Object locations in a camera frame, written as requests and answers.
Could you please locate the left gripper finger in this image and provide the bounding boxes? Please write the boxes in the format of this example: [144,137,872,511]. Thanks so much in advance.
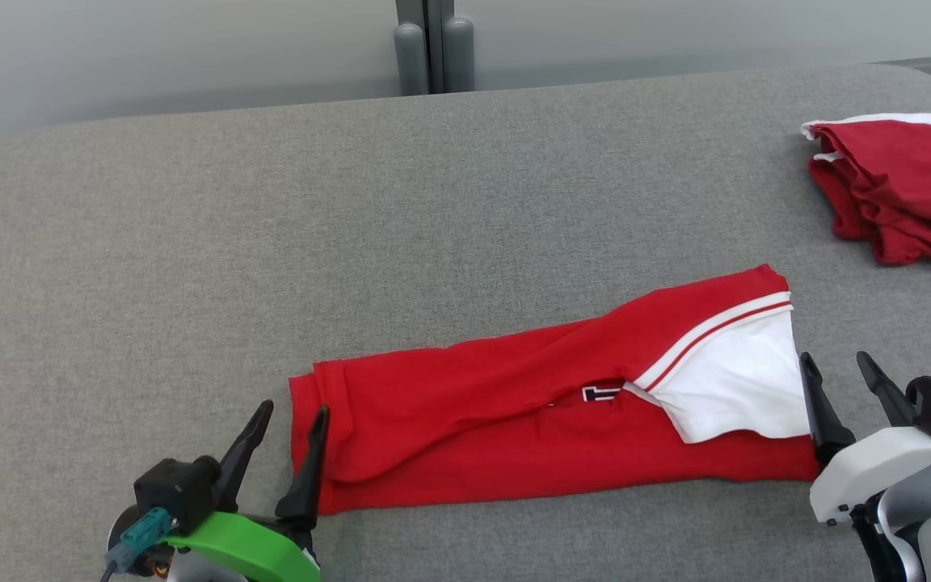
[275,405,331,522]
[211,399,275,514]

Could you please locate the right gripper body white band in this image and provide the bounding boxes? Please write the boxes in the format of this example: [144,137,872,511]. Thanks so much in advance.
[809,426,931,582]

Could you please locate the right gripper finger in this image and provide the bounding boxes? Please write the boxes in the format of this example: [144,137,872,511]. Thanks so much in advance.
[798,351,857,467]
[856,351,916,428]

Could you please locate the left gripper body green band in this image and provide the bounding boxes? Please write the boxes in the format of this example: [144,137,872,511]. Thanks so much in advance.
[162,511,321,582]

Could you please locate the red jersey white sleeves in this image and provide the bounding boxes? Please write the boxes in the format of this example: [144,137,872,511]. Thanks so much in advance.
[288,264,822,516]

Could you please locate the red shorts white side stripe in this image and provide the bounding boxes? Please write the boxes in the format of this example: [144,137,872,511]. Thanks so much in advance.
[801,112,931,274]

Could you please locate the grey fabric sofa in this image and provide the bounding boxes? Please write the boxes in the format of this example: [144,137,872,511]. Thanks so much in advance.
[0,63,931,582]

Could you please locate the grey round cylinder stopper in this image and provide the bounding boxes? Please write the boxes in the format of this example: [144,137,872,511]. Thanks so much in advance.
[394,22,430,97]
[443,16,476,93]

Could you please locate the left arm cable teal plug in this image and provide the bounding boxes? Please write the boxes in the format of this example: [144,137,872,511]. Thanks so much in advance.
[102,507,174,582]

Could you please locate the grey vertical frame post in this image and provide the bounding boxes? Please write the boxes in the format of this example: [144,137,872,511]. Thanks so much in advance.
[395,0,457,96]

